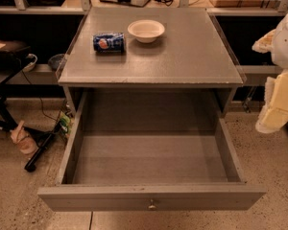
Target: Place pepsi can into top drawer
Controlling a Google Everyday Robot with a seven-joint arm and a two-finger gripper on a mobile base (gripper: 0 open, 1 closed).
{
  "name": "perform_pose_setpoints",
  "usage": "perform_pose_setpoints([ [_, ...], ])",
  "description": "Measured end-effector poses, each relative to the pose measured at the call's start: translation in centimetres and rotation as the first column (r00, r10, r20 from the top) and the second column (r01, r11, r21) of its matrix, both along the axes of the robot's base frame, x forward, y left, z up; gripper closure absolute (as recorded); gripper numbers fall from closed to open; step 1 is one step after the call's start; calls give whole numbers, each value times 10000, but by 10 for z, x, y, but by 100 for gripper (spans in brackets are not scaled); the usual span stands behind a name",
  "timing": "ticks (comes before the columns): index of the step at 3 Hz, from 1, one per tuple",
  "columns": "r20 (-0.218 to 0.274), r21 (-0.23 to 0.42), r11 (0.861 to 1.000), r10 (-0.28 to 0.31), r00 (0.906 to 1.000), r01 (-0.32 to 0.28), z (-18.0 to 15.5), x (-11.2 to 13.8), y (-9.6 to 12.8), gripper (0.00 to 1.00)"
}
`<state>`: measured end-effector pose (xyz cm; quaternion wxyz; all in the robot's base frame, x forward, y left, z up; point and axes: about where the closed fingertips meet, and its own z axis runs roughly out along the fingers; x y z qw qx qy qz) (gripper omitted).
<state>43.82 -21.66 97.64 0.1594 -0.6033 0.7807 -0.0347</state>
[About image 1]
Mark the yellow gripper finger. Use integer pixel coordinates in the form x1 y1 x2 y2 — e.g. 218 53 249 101
255 70 288 134
252 30 276 54

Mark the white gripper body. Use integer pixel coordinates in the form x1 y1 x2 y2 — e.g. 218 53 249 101
271 13 288 69

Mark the blue pepsi can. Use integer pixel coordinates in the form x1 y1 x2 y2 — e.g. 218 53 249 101
93 33 125 53

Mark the open grey top drawer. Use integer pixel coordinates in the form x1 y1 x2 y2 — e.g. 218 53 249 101
38 90 266 212

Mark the grey cabinet with top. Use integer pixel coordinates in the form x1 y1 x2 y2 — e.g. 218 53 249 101
55 6 248 117

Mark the brass drawer knob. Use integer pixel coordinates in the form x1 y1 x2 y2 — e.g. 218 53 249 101
148 199 157 211

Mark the green bottle on floor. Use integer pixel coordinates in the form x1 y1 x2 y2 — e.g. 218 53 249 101
60 112 71 135

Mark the dark bowl on shelf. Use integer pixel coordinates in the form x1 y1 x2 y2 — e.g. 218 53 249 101
48 54 65 71

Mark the black cylinder tool on floor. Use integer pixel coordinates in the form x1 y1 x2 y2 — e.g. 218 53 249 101
24 124 60 173

